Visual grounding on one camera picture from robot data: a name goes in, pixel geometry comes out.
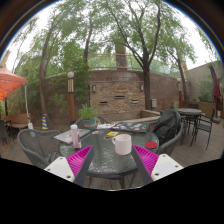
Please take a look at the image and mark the closed maroon patio umbrella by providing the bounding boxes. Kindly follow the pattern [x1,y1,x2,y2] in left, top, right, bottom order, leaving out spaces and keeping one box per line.
[209,62,222,113]

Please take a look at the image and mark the silver laptop with stickers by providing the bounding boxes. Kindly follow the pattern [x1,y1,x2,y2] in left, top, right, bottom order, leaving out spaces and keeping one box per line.
[53,128,92,145]

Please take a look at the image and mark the white mug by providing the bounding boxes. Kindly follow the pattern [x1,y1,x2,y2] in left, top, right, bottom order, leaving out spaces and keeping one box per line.
[110,133,133,156]

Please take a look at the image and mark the pink white-capped drink bottle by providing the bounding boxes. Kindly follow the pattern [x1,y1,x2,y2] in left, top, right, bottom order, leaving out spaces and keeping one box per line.
[70,124,82,150]

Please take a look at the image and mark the flat round red coaster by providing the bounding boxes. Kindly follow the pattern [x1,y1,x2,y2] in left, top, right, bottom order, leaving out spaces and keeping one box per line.
[144,141,159,150]

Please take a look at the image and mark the black laptop with stickers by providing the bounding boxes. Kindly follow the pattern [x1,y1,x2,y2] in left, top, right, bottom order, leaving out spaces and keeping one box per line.
[110,121,151,134]

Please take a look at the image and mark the yellow blue striped bollard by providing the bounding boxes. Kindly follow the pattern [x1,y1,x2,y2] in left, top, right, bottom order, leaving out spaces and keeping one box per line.
[41,113,49,131]

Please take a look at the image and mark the orange canopy with white pole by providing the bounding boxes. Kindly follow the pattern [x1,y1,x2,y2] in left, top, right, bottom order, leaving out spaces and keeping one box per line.
[0,64,35,131]

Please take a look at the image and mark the black metal chair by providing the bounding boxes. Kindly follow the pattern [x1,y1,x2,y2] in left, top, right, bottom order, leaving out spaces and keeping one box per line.
[190,108,217,150]

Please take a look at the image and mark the black jacket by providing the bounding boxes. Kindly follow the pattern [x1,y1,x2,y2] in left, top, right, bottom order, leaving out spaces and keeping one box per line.
[152,108,182,147]

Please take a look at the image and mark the green plant in teal pot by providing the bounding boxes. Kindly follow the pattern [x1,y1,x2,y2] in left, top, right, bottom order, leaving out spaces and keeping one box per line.
[78,103,99,131]

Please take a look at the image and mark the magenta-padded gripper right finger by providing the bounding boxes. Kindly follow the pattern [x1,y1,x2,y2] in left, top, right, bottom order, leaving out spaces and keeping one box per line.
[130,144,184,187]

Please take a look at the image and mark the wooden bench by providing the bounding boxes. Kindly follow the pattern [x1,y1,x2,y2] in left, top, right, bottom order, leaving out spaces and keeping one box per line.
[3,113,31,130]

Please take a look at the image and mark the round dark patio table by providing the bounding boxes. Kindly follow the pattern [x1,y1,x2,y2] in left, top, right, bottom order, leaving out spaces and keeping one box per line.
[175,107,203,134]

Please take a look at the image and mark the leafy green tree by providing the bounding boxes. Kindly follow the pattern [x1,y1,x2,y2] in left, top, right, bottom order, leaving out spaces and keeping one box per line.
[13,9,68,128]
[59,0,111,64]
[159,29,201,103]
[99,0,181,111]

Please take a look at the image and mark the white printed booklet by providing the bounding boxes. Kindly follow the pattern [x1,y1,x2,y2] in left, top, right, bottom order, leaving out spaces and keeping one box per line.
[96,123,116,130]

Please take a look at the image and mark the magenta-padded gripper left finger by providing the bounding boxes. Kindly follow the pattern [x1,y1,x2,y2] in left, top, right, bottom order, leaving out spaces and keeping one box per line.
[44,144,95,187]

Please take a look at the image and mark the globe-topped lamp post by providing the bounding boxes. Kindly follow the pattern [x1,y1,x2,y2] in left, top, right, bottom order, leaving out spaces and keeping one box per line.
[176,77,184,108]
[66,70,77,124]

